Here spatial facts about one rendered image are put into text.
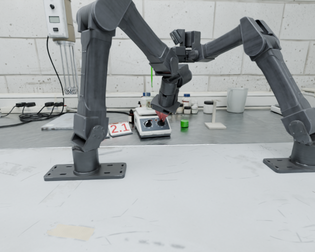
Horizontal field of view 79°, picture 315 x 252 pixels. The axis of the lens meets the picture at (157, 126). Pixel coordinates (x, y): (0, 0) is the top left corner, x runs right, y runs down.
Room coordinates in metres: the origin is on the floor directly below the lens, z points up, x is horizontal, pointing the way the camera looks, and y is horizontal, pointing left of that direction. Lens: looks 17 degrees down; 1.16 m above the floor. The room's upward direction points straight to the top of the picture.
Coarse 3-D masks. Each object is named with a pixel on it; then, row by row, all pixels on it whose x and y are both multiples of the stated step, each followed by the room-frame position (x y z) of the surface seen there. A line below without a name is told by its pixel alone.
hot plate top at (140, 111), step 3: (135, 108) 0.88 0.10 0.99; (138, 108) 0.88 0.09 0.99; (141, 108) 0.88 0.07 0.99; (144, 108) 0.88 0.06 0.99; (138, 111) 0.81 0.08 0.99; (141, 111) 0.81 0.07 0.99; (144, 111) 0.81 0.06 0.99; (147, 111) 0.81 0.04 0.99; (150, 111) 0.81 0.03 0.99; (153, 111) 0.81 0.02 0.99; (141, 114) 0.79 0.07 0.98
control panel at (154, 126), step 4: (140, 120) 0.76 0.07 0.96; (144, 120) 0.77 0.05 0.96; (152, 120) 0.77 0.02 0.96; (156, 120) 0.77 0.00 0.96; (164, 120) 0.78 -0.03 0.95; (140, 124) 0.74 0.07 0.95; (152, 124) 0.75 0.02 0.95; (156, 124) 0.75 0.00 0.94; (164, 124) 0.76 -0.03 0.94; (144, 128) 0.73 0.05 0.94; (148, 128) 0.73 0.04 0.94; (152, 128) 0.73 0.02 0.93; (156, 128) 0.73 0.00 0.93; (160, 128) 0.74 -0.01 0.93; (164, 128) 0.74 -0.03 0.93; (168, 128) 0.74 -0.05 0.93
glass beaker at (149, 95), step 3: (147, 93) 0.84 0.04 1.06; (150, 93) 0.84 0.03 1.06; (153, 93) 0.84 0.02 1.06; (156, 93) 0.85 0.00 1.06; (147, 96) 0.84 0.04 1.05; (150, 96) 0.84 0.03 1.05; (153, 96) 0.84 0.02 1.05; (147, 99) 0.84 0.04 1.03; (150, 99) 0.84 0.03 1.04; (147, 102) 0.84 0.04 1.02; (147, 105) 0.84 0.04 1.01; (150, 105) 0.84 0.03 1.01; (147, 108) 0.84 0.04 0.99; (150, 108) 0.84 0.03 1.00
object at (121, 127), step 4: (112, 124) 0.78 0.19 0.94; (116, 124) 0.79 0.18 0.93; (120, 124) 0.80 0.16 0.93; (124, 124) 0.80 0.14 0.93; (112, 128) 0.77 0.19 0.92; (116, 128) 0.77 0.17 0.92; (120, 128) 0.78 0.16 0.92; (124, 128) 0.79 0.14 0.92; (128, 128) 0.79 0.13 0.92; (112, 132) 0.75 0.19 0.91; (116, 132) 0.76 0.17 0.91
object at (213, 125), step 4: (212, 100) 0.90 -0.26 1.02; (216, 100) 0.90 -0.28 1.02; (220, 100) 0.87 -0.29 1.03; (212, 112) 0.91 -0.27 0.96; (212, 116) 0.91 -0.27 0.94; (212, 120) 0.90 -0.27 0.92; (208, 124) 0.88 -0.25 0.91; (212, 124) 0.88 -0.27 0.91; (216, 124) 0.88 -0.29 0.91; (220, 124) 0.88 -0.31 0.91; (212, 128) 0.84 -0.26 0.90; (216, 128) 0.84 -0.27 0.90; (220, 128) 0.84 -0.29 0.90
